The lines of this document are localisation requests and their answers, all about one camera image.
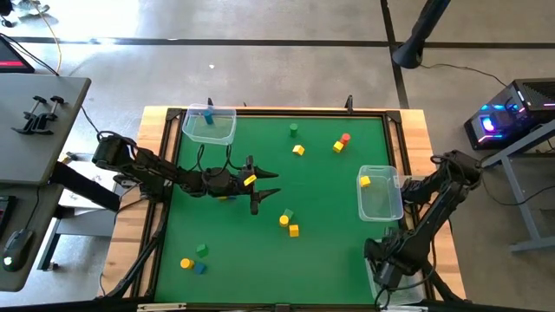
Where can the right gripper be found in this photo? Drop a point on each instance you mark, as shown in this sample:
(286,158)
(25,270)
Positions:
(388,260)

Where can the black C-clamp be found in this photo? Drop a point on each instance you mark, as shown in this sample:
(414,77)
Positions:
(45,121)
(29,119)

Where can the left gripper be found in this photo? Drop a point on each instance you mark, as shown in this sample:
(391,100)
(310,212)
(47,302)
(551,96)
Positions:
(223,182)

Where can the yellow tape label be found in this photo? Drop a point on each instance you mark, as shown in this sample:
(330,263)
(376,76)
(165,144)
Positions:
(250,180)

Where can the black beam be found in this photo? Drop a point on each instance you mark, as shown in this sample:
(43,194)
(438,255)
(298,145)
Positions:
(82,186)

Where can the blue cylinder block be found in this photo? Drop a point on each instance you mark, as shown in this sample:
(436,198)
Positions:
(208,118)

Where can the black table frame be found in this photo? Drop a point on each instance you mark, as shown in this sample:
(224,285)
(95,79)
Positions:
(303,112)

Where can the white metal bracket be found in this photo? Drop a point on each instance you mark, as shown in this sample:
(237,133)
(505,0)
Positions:
(403,309)
(160,307)

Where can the black floor stand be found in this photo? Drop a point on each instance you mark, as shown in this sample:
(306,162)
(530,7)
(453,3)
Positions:
(416,39)

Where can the green cylinder block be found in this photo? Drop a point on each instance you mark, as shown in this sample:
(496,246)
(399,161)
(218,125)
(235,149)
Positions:
(293,130)

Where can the black computer mouse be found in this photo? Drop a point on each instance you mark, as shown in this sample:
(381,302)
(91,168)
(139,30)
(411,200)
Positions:
(16,249)

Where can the blue cube block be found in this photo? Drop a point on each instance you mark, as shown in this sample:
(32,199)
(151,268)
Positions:
(200,269)

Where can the yellow cube block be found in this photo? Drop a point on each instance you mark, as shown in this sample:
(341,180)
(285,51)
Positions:
(365,181)
(294,231)
(338,147)

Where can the grey side table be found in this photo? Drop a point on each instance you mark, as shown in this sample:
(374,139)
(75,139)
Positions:
(43,151)

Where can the yellow wedge block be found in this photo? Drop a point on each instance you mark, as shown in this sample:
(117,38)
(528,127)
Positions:
(298,150)

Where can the grey metal stand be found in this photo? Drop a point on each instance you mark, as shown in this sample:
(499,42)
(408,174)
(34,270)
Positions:
(82,223)

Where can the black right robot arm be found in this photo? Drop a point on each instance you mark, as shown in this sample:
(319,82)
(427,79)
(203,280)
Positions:
(427,216)

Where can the black frame strut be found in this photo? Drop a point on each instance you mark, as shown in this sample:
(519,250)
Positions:
(139,264)
(444,288)

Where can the black keyboard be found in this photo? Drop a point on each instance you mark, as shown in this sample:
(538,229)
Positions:
(5,214)

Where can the dark grey desk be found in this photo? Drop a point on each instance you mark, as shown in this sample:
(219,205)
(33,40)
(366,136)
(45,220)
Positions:
(39,225)

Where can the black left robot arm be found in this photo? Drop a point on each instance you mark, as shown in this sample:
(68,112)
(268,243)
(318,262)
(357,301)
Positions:
(147,167)

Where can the green cube block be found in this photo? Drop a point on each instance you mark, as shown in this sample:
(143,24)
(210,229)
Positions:
(289,213)
(201,250)

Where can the black RGB computer tower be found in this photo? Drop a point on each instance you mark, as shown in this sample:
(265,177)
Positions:
(503,117)

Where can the black laptop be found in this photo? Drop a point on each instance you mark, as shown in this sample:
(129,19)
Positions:
(13,56)

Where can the grey metal table frame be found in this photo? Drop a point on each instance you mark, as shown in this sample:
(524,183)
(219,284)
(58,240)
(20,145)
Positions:
(518,195)

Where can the yellow cylinder block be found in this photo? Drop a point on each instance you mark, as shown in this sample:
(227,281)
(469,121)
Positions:
(187,263)
(284,221)

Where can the clear plastic bin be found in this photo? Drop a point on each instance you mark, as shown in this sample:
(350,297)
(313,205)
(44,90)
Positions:
(412,294)
(381,203)
(212,134)

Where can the white box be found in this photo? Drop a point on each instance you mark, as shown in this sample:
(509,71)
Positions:
(93,175)

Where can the wooden table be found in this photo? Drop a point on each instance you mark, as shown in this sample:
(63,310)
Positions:
(152,125)

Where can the red cylinder block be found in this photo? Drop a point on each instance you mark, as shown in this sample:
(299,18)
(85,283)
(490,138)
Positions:
(345,138)

